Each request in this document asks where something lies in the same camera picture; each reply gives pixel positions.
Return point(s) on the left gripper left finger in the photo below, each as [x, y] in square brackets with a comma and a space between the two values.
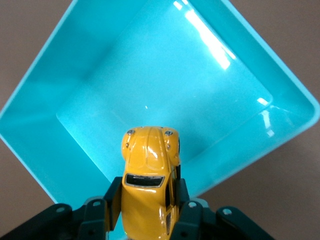
[95, 217]

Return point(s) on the teal plastic bin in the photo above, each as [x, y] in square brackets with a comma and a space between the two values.
[175, 75]

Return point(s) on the yellow beetle toy car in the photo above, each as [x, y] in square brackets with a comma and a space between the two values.
[145, 200]

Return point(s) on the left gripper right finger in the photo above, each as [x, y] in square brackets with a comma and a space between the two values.
[192, 220]

